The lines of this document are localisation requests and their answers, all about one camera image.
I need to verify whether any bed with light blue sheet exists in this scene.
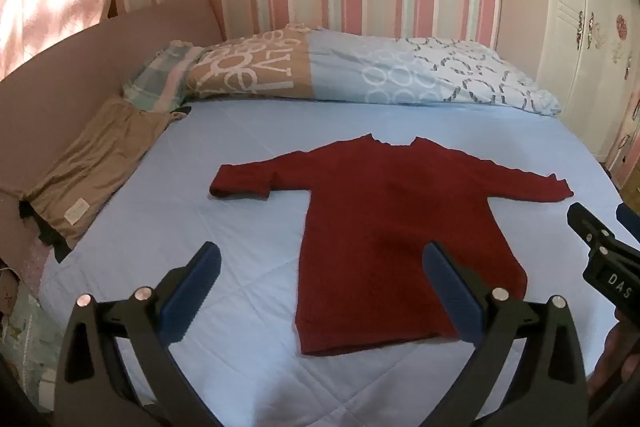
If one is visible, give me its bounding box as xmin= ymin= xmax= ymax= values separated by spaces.
xmin=37 ymin=99 xmax=631 ymax=427

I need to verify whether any floral patterned cloth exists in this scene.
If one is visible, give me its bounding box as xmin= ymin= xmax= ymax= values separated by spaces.
xmin=0 ymin=237 xmax=66 ymax=408

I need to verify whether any black cloth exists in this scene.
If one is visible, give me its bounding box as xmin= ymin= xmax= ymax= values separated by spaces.
xmin=19 ymin=202 xmax=71 ymax=264

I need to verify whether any plaid green and pink cloth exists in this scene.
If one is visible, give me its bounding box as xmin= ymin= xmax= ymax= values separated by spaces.
xmin=121 ymin=39 xmax=206 ymax=114

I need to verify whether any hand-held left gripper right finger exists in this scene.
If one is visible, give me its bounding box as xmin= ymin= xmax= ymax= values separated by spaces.
xmin=421 ymin=241 xmax=588 ymax=427

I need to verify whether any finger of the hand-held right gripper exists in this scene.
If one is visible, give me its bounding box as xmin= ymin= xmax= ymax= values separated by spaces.
xmin=617 ymin=204 xmax=640 ymax=244
xmin=567 ymin=203 xmax=617 ymax=253

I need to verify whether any person's right hand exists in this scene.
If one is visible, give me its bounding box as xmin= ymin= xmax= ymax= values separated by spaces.
xmin=590 ymin=314 xmax=640 ymax=413

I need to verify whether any tan folded garment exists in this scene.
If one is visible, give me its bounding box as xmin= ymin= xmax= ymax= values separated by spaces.
xmin=22 ymin=94 xmax=183 ymax=250

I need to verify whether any patterned long pillow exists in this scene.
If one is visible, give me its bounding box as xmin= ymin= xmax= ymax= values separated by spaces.
xmin=185 ymin=23 xmax=562 ymax=116

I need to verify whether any white wardrobe with floral decals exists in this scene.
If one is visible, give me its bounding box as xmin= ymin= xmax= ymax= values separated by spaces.
xmin=535 ymin=0 xmax=640 ymax=162

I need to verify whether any pink padded headboard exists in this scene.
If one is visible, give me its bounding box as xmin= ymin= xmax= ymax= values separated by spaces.
xmin=0 ymin=0 xmax=226 ymax=278

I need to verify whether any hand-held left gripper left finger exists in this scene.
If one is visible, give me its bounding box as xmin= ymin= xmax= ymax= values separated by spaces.
xmin=55 ymin=241 xmax=223 ymax=427

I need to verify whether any red knit sweater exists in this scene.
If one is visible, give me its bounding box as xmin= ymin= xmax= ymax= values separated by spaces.
xmin=208 ymin=133 xmax=575 ymax=357

